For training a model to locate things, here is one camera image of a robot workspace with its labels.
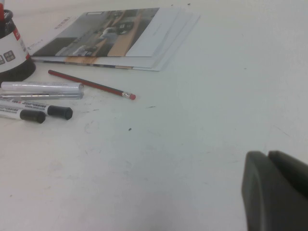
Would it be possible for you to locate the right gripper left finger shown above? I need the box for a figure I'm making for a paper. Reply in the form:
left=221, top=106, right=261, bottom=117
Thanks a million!
left=241, top=151, right=308, bottom=231

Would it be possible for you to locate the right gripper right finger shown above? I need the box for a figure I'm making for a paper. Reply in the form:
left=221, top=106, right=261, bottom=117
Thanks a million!
left=268, top=150, right=308, bottom=185

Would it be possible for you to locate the white marker black cap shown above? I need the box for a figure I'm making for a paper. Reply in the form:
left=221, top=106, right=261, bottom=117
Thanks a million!
left=0, top=107, right=47, bottom=124
left=0, top=99, right=74, bottom=120

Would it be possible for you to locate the silver grey pen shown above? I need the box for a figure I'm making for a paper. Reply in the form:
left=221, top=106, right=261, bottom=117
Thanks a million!
left=0, top=91, right=85, bottom=101

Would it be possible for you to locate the glossy white pen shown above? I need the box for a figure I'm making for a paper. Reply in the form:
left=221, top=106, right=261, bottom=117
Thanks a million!
left=0, top=81, right=85, bottom=93

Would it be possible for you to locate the black mesh pen holder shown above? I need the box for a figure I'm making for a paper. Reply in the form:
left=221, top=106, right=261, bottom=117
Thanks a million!
left=0, top=9, right=37, bottom=84

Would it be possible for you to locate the plain white brochure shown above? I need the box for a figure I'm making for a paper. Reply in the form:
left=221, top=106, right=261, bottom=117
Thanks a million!
left=115, top=13, right=201, bottom=72

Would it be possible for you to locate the brochure with printed edge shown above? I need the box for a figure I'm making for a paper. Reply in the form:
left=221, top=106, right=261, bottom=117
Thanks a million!
left=36, top=9, right=193, bottom=69

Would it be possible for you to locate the red pencil with eraser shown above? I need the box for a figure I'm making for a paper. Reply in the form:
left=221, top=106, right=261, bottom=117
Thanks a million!
left=48, top=69, right=137, bottom=101

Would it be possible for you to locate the office photo brochure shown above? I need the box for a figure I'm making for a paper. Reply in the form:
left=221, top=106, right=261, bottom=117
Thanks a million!
left=28, top=7, right=181, bottom=58

